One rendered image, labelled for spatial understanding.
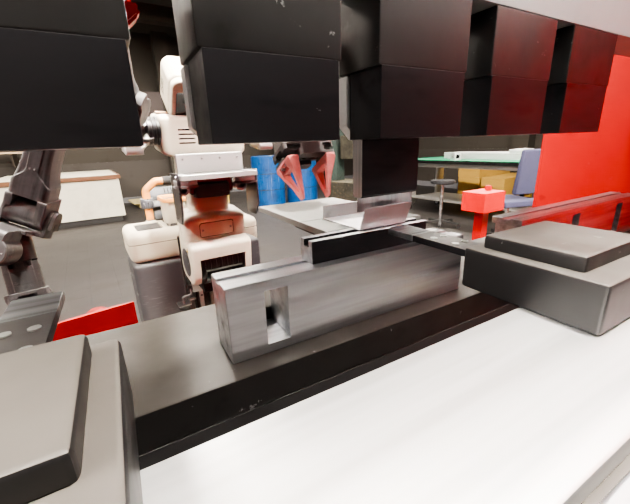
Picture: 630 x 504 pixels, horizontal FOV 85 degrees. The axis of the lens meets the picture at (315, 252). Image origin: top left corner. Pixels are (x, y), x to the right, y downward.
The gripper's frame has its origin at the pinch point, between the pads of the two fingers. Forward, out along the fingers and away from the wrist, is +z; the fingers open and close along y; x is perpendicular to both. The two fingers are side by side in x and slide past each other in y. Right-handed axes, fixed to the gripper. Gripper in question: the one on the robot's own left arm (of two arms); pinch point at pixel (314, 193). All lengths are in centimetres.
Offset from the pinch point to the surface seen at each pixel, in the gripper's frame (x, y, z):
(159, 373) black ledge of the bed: -9.0, -31.4, 22.1
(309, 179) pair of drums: 501, 291, -209
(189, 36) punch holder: -26.8, -23.5, -6.5
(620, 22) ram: -32, 51, -13
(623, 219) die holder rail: -12, 75, 21
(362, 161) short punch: -20.1, -3.6, 3.7
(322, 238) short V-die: -15.6, -9.9, 11.7
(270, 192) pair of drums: 522, 214, -200
